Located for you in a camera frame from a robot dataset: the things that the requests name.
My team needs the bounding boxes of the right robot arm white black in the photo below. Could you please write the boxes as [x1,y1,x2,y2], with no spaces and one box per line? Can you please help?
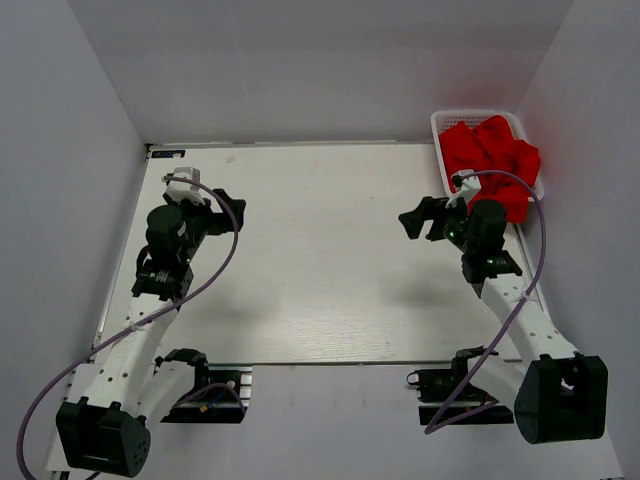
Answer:
[399,197,608,444]

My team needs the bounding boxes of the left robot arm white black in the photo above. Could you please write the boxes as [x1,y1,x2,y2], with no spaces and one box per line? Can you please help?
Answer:
[56,186,246,478]

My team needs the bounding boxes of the red t shirts pile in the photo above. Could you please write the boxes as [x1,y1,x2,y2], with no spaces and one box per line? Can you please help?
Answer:
[439,115,540,224]

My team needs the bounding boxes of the blue label sticker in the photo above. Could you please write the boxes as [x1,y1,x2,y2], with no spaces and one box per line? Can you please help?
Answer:
[151,149,186,159]

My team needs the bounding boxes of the white plastic basket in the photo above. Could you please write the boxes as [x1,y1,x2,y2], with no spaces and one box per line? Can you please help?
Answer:
[431,109,544,222]

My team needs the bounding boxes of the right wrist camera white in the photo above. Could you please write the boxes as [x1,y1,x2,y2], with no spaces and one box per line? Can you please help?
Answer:
[446,169,482,209]

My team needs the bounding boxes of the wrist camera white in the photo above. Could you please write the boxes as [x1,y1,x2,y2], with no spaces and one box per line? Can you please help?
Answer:
[446,169,482,209]
[162,167,205,206]

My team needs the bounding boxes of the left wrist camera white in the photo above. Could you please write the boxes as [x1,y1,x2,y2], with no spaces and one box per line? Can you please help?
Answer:
[162,167,205,206]

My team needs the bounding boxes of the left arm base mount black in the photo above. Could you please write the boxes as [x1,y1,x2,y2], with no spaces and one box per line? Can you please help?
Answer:
[160,364,252,425]

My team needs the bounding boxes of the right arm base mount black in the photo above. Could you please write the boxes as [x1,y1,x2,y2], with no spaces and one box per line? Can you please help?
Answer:
[407,349,516,426]

